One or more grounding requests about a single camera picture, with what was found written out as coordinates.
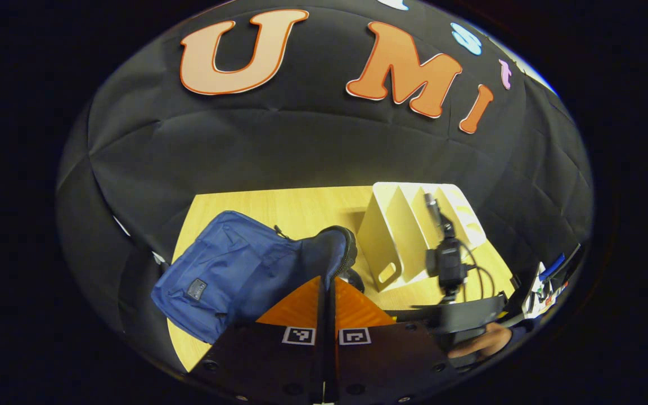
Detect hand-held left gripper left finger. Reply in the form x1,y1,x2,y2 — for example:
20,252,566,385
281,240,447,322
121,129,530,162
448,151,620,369
203,276,327,403

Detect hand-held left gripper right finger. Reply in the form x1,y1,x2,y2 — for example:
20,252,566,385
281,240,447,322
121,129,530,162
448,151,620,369
332,276,460,403

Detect white bookshelf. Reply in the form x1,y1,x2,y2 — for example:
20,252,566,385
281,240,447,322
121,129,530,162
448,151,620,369
356,182,488,293

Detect blue schoolbag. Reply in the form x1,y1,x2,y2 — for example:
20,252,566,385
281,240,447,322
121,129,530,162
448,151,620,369
151,211,365,345

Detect white printed card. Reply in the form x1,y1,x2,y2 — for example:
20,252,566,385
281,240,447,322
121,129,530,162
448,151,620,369
523,262,569,316

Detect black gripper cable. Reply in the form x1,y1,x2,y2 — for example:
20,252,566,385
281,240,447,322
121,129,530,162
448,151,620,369
459,242,497,302

